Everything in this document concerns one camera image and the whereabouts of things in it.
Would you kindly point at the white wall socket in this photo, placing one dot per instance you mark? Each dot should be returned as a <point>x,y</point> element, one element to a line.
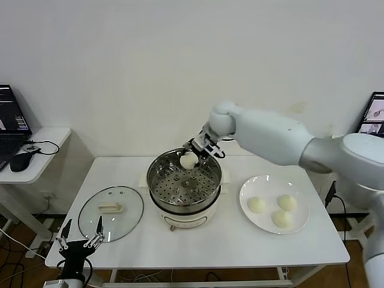
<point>51,196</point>

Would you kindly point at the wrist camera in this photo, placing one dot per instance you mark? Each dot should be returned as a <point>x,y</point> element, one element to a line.
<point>49,284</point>
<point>213,149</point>

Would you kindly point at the black laptop dark screen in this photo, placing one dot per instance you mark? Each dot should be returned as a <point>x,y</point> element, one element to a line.
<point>12,141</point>

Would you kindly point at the white steamed baozi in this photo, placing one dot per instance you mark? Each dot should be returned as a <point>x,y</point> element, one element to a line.
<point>188,160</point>
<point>256,205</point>
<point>282,219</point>
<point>287,202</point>

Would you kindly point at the black computer mouse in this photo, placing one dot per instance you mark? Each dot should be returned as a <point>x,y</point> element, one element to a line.
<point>20,163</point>

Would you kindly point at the grey laptop pink screen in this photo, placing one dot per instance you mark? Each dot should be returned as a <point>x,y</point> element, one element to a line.
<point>375,114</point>

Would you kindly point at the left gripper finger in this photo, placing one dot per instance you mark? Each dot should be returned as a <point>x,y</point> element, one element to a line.
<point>67,228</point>
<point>100,226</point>

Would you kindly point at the round glass pot lid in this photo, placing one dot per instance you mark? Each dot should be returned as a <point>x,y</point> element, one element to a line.
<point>129,207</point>

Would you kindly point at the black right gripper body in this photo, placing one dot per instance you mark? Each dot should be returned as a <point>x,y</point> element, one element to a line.
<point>200,145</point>

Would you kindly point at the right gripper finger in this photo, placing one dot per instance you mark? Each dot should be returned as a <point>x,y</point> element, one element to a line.
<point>204,159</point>
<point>188,146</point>

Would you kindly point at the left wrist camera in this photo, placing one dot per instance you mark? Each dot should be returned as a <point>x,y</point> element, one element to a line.
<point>49,284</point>

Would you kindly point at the perforated steel steamer basket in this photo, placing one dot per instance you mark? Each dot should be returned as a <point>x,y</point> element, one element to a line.
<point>204,186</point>

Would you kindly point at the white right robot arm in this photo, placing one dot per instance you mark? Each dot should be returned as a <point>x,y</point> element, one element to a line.
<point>270,135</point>

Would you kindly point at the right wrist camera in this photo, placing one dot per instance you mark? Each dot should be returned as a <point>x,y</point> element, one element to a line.
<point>213,149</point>

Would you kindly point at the round white plate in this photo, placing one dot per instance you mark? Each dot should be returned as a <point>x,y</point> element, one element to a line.
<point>255,222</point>

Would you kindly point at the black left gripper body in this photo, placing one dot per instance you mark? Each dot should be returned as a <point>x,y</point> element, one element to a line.
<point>73,252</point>

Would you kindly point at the cream electric cooking pot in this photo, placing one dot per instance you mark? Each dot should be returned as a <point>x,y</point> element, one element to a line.
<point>204,220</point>

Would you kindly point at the large white table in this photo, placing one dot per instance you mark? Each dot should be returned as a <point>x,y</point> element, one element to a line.
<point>120,180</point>

